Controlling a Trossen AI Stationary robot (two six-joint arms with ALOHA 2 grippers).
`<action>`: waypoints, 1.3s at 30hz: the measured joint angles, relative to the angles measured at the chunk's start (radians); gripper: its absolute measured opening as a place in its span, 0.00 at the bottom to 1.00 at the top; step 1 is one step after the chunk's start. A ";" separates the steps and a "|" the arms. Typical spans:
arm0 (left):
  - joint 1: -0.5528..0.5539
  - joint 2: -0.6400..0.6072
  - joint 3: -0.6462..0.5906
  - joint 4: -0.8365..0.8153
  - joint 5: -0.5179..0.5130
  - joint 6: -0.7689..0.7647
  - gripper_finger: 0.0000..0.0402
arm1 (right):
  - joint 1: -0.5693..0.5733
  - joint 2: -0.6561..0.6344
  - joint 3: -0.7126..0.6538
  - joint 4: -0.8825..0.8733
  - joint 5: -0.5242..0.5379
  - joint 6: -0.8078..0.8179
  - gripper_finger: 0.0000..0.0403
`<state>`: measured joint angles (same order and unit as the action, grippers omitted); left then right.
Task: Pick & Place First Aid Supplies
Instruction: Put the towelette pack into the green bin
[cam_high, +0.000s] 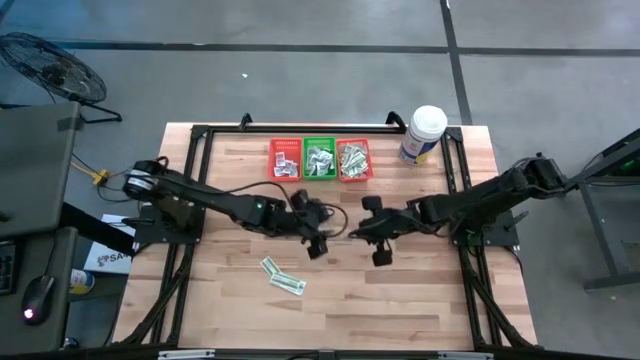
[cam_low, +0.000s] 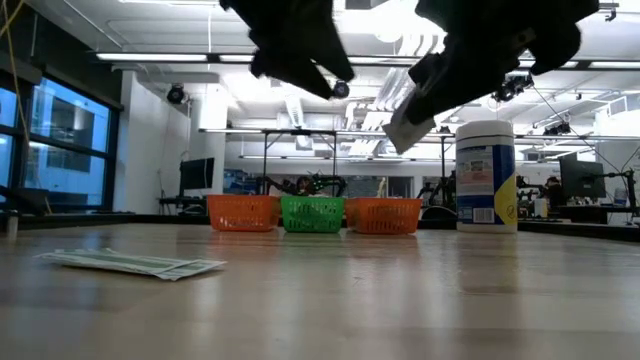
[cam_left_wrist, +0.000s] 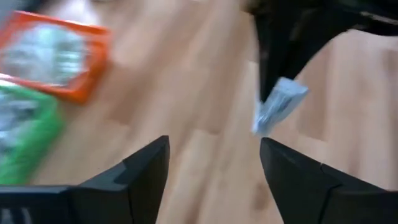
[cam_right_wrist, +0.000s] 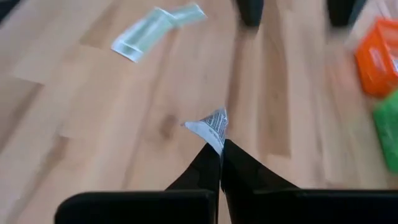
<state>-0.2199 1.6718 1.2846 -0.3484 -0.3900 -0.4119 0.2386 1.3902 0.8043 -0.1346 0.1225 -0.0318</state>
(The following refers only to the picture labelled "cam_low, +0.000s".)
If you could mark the white wipes canister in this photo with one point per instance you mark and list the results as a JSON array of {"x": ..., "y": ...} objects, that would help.
[{"x": 485, "y": 175}]

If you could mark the white square pad packet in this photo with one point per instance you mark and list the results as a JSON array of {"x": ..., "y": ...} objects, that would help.
[{"x": 405, "y": 137}]

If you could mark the green plastic basket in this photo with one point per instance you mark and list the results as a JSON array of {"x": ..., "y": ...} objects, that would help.
[{"x": 312, "y": 215}]

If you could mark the black aluminium rig frame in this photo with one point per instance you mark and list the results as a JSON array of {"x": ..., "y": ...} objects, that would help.
[{"x": 100, "y": 220}]

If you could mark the black ceiling spotlight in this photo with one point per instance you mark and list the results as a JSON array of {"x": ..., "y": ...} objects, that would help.
[
  {"x": 342, "y": 91},
  {"x": 176, "y": 94},
  {"x": 557, "y": 129},
  {"x": 510, "y": 89}
]

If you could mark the black background robot arm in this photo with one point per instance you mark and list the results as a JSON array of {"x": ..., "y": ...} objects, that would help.
[
  {"x": 530, "y": 192},
  {"x": 440, "y": 192},
  {"x": 310, "y": 185}
]

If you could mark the person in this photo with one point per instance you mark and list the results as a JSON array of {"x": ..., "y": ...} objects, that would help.
[{"x": 555, "y": 192}]

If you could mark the black computer monitor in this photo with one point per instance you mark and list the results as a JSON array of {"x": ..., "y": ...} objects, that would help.
[
  {"x": 197, "y": 173},
  {"x": 582, "y": 175}
]

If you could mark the orange plastic basket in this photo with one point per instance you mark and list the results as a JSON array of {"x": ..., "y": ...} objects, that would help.
[
  {"x": 382, "y": 215},
  {"x": 242, "y": 212}
]

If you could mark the large room window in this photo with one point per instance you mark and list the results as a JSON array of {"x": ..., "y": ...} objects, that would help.
[{"x": 65, "y": 150}]

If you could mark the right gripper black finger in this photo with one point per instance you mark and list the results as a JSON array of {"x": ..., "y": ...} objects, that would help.
[
  {"x": 475, "y": 80},
  {"x": 440, "y": 67}
]

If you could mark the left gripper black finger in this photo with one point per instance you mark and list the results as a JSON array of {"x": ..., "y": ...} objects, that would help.
[
  {"x": 332, "y": 55},
  {"x": 295, "y": 72}
]

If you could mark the black background rig frame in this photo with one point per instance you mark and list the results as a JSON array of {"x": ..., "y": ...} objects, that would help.
[{"x": 265, "y": 160}]

